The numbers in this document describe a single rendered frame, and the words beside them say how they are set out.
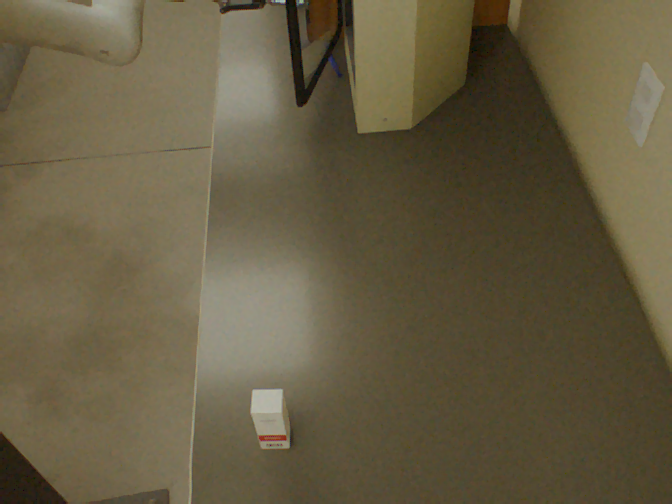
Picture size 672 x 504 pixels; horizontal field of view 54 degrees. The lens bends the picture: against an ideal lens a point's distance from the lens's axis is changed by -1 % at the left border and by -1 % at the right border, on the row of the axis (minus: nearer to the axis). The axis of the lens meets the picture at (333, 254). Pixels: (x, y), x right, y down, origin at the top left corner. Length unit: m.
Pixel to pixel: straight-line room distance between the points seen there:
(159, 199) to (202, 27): 1.28
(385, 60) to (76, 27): 0.57
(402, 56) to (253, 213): 0.40
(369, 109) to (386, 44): 0.15
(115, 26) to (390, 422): 0.92
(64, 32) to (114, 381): 1.22
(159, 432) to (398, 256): 1.17
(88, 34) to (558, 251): 0.95
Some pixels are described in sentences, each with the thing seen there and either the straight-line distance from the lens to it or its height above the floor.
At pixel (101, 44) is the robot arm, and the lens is 1.42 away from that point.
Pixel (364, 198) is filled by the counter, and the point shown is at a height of 0.94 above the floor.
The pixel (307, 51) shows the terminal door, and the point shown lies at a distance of 1.38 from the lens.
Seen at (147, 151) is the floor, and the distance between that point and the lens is 2.97.
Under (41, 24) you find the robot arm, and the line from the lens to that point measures 1.34.
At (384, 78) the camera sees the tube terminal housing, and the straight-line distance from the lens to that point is 1.32.
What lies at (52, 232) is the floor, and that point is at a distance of 2.77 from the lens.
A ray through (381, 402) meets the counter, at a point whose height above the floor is 0.94.
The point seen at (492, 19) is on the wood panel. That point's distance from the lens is 1.74.
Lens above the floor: 1.81
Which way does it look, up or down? 49 degrees down
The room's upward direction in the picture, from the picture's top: 4 degrees counter-clockwise
